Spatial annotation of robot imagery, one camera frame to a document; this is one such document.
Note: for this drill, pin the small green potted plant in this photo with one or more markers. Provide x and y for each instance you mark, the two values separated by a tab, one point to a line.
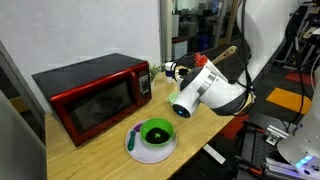
154	71

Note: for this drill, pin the green bowl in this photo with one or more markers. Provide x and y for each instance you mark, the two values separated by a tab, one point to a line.
146	126

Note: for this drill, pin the pale lavender round plate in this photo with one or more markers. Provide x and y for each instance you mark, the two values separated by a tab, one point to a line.
146	155

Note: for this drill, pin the black optical breadboard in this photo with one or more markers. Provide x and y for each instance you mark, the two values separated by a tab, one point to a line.
256	150

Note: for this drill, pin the white paper cup blue band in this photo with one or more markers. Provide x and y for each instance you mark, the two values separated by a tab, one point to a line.
169	68

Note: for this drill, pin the grey slanted metal post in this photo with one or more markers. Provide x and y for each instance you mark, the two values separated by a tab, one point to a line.
20	86

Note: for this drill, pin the cluttered equipment rack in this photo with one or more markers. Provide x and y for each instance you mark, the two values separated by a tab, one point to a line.
305	43

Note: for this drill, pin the red black microwave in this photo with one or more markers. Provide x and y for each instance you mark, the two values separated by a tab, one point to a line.
93	100

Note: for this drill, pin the white wrist camera red end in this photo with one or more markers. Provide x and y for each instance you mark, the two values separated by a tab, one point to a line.
213	70

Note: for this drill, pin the grey blurred panel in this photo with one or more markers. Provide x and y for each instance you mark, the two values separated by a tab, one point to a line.
20	150

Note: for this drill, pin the dark brown bean pile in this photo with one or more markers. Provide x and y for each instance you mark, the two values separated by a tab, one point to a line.
156	136

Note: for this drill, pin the white flat bar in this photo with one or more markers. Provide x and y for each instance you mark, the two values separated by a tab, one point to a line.
215	154

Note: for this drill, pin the purple utensil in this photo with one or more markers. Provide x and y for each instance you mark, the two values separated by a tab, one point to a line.
137	126

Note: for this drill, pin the silver metal bracket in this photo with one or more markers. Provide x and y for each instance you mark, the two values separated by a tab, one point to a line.
276	135

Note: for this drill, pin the beige ladle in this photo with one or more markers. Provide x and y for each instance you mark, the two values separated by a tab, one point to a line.
226	53

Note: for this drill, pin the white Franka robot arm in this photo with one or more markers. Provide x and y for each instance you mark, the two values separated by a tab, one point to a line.
216	93

